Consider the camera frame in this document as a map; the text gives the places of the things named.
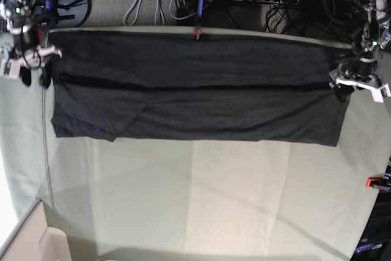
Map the red black clamp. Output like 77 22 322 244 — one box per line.
193 29 202 40
366 177 390 193

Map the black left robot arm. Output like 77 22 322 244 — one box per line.
321 0 390 103

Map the black t-shirt with colourful logo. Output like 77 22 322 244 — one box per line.
49 31 349 147

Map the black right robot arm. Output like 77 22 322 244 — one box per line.
1 0 62 89

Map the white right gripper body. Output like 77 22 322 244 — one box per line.
1 43 62 78

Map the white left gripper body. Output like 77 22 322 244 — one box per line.
329 64 390 103

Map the red black clamp right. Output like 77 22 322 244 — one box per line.
366 177 390 193

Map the black round base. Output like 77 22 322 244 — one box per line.
57 0 92 29

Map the red black clamp middle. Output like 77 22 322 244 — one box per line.
193 29 202 40

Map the white box corner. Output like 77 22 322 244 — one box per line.
1 199 72 261

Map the white cable bundle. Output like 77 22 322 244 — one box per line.
123 0 167 26

